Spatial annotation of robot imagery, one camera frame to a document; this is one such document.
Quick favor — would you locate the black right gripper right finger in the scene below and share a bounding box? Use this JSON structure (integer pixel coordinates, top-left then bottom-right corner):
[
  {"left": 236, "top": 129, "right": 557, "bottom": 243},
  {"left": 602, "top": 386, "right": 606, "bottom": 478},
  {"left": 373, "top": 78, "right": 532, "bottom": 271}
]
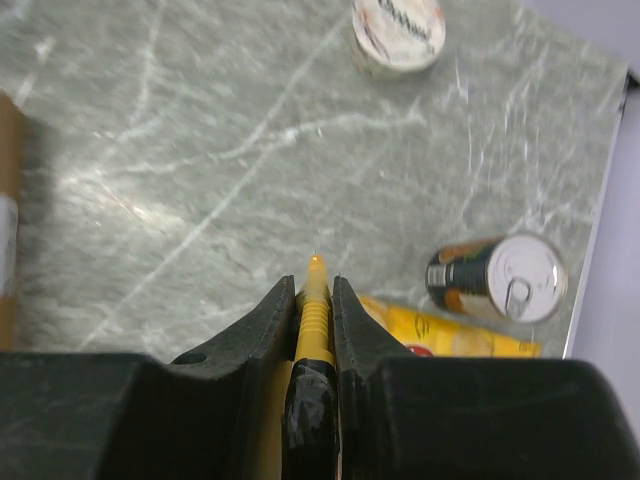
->
[{"left": 332, "top": 277, "right": 639, "bottom": 479}]

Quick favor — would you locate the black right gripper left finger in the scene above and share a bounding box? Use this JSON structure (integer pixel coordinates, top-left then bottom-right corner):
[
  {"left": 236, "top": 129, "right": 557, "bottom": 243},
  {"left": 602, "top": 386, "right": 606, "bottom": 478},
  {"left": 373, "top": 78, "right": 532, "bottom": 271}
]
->
[{"left": 1, "top": 276, "right": 295, "bottom": 479}]

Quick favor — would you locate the yellow utility knife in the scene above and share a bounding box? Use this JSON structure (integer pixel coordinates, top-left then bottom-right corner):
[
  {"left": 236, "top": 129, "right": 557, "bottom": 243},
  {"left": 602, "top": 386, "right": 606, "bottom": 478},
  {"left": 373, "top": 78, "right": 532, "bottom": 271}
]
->
[{"left": 281, "top": 253, "right": 339, "bottom": 479}]

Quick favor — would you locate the brown cardboard express box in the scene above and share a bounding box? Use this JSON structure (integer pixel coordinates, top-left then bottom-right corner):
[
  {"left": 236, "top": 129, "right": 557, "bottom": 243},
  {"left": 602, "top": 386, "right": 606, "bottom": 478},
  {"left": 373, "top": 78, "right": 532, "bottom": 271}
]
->
[{"left": 1, "top": 93, "right": 24, "bottom": 351}]

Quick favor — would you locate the yellow Lays chips bag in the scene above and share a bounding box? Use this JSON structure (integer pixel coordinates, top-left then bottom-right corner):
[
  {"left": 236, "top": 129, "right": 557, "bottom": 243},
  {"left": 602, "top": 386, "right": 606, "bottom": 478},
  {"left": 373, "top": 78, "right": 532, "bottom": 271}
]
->
[{"left": 359, "top": 295, "right": 541, "bottom": 358}]

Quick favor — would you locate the orange labelled tin can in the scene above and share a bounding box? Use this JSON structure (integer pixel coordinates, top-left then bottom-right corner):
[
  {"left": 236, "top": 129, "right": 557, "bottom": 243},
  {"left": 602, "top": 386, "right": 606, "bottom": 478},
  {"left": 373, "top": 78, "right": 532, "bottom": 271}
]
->
[{"left": 425, "top": 232, "right": 569, "bottom": 325}]

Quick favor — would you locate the white yogurt tub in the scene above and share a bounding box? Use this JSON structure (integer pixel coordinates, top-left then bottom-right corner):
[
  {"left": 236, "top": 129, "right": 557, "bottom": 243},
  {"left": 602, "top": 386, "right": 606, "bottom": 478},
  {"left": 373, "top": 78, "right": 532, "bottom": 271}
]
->
[{"left": 351, "top": 0, "right": 446, "bottom": 78}]

